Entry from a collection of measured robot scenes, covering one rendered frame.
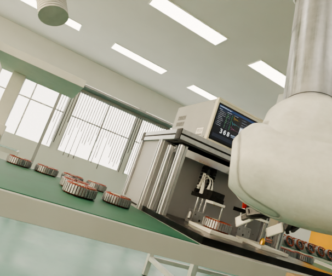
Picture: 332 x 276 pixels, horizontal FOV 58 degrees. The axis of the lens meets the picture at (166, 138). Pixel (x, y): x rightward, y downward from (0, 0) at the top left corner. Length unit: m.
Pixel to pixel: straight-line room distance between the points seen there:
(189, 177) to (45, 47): 6.61
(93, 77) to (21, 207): 7.06
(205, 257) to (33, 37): 7.22
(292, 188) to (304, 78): 0.23
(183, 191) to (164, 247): 0.61
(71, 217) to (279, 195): 0.45
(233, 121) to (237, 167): 0.89
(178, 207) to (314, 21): 0.95
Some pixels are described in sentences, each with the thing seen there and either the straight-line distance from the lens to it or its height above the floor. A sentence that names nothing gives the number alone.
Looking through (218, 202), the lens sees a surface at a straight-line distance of 1.24.
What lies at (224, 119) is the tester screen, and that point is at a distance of 1.34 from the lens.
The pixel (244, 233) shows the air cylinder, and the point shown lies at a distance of 1.44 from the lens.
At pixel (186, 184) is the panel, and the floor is 0.92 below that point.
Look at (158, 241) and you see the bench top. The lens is 0.79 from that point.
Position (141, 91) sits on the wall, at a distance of 7.97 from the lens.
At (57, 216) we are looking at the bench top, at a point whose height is 0.73.
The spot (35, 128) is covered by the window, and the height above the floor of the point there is 1.27.
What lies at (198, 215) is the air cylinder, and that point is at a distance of 1.28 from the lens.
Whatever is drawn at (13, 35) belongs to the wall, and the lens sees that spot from 7.75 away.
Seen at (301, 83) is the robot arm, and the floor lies 1.12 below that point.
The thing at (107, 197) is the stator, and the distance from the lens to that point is 1.12.
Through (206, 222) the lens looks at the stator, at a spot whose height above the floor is 0.80.
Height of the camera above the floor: 0.85
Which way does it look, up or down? 10 degrees up
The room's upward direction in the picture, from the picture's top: 19 degrees clockwise
